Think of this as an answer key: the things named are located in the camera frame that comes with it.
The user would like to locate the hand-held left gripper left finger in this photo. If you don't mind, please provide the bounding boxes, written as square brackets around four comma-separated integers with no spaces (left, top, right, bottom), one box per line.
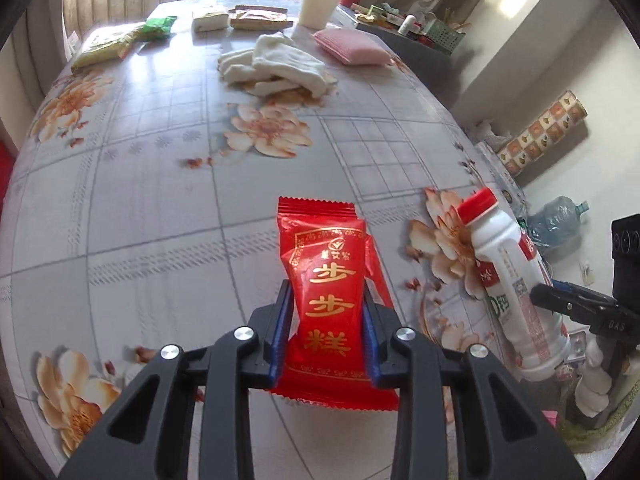
[57,279,294,480]

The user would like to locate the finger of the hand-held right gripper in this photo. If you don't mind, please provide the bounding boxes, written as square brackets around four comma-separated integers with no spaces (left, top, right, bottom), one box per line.
[530,280,622,327]

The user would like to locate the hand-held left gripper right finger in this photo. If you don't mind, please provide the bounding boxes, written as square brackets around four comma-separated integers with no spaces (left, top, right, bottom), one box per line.
[362,286,584,480]

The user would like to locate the red snack packet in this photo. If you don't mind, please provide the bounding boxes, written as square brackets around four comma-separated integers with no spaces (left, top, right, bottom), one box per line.
[270,196,401,412]

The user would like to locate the white bottle with red label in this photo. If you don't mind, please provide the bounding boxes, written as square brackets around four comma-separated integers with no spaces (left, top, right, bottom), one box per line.
[457,187,572,382]

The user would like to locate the person's right hand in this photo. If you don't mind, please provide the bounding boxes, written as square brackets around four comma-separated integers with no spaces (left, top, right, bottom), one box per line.
[572,340,613,418]

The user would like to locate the clear water jug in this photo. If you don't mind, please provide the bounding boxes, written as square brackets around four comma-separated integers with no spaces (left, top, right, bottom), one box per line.
[525,196,591,249]

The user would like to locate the patterned paper roll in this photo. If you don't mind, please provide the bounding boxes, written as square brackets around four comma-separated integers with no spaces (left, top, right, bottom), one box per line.
[497,90,587,176]

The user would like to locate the floral tablecloth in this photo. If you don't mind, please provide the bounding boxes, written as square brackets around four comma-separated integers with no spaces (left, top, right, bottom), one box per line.
[0,0,556,480]

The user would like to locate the dark side cabinet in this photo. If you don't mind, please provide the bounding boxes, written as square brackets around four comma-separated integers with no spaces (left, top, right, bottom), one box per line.
[340,5,482,111]

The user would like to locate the white cloth gloves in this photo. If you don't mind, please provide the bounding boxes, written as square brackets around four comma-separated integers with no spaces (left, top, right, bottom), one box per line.
[217,31,339,99]

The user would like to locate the pink sponge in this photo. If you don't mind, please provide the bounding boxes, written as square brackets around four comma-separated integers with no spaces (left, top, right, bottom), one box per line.
[313,29,393,67]

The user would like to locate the green plastic basket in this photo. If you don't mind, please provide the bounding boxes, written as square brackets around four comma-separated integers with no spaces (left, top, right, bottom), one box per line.
[419,15,467,56]

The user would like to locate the flat brown packet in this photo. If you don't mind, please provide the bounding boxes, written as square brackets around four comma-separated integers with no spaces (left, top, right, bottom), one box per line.
[229,6,294,31]

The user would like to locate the white tissue pack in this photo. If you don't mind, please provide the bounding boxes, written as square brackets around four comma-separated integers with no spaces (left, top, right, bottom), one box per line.
[192,10,231,34]

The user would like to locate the row of small boxes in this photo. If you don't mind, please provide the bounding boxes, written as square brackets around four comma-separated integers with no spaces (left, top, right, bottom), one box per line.
[351,2,402,27]

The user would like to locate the white paper cup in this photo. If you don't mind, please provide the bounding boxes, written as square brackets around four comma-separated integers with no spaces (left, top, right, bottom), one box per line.
[298,0,345,30]

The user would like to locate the green snack packet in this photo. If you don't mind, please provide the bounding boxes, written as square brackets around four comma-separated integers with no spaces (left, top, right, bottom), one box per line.
[132,15,178,42]

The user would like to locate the yellow-green snack packet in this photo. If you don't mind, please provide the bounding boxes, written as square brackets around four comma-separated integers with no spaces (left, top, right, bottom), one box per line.
[70,25,147,72]

